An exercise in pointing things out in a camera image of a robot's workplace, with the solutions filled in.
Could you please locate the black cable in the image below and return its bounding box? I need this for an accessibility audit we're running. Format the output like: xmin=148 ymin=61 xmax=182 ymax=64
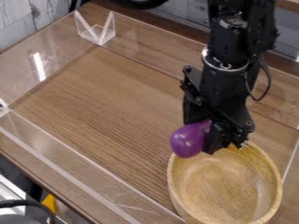
xmin=244 ymin=53 xmax=274 ymax=102

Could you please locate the purple toy eggplant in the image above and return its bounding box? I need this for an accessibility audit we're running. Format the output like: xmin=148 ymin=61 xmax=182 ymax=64
xmin=171 ymin=120 xmax=211 ymax=158

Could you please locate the brown wooden bowl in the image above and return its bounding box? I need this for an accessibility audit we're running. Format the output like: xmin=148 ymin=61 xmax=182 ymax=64
xmin=167 ymin=143 xmax=283 ymax=224

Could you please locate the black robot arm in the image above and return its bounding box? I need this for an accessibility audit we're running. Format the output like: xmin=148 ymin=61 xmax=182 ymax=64
xmin=171 ymin=0 xmax=279 ymax=158

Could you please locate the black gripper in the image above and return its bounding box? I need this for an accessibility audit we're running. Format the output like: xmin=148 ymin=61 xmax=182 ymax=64
xmin=182 ymin=57 xmax=256 ymax=155

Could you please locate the yellow black device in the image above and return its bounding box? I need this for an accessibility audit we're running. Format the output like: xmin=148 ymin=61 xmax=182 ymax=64
xmin=23 ymin=192 xmax=75 ymax=224

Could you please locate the clear acrylic corner bracket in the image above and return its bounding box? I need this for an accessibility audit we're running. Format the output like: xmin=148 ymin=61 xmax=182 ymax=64
xmin=74 ymin=11 xmax=116 ymax=46

